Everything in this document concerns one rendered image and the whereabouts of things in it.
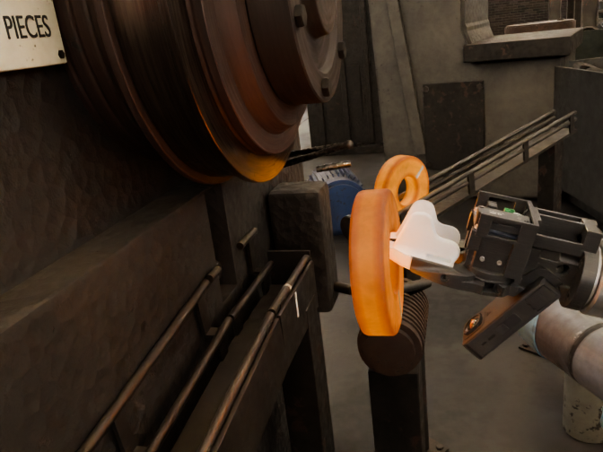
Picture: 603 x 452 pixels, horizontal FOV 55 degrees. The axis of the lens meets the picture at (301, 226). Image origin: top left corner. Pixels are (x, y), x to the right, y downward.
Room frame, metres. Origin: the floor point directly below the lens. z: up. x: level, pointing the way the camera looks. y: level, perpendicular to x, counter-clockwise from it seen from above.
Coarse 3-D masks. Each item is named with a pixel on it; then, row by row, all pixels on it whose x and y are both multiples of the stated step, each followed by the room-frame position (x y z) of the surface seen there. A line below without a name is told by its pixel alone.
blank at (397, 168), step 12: (396, 156) 1.23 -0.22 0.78; (408, 156) 1.22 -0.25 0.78; (384, 168) 1.20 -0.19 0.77; (396, 168) 1.19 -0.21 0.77; (408, 168) 1.22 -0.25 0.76; (420, 168) 1.24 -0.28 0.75; (384, 180) 1.18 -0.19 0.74; (396, 180) 1.19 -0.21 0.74; (408, 180) 1.25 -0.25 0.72; (420, 180) 1.24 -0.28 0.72; (396, 192) 1.19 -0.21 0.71; (408, 192) 1.25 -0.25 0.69; (420, 192) 1.24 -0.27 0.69; (408, 204) 1.22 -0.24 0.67
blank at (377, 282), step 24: (360, 192) 0.57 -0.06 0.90; (384, 192) 0.56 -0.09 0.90; (360, 216) 0.53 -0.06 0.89; (384, 216) 0.53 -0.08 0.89; (360, 240) 0.51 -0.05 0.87; (384, 240) 0.51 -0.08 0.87; (360, 264) 0.50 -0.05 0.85; (384, 264) 0.50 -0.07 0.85; (360, 288) 0.49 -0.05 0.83; (384, 288) 0.49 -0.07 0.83; (360, 312) 0.50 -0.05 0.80; (384, 312) 0.49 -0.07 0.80
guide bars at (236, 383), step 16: (304, 256) 0.88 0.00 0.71; (288, 288) 0.77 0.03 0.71; (272, 304) 0.72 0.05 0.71; (272, 320) 0.69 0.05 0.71; (256, 336) 0.65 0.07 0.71; (256, 352) 0.62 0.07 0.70; (240, 368) 0.59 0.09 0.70; (240, 384) 0.57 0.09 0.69; (224, 400) 0.54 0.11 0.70; (224, 416) 0.52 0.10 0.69; (208, 432) 0.49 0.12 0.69; (208, 448) 0.47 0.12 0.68
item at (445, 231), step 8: (424, 200) 0.56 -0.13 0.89; (416, 208) 0.57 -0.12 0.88; (424, 208) 0.56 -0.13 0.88; (432, 208) 0.56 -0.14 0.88; (408, 216) 0.57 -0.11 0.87; (432, 216) 0.56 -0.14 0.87; (440, 224) 0.56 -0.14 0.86; (392, 232) 0.58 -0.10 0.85; (440, 232) 0.56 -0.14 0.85; (448, 232) 0.56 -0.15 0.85; (456, 232) 0.56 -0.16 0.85; (392, 240) 0.56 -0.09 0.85; (456, 240) 0.56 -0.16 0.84
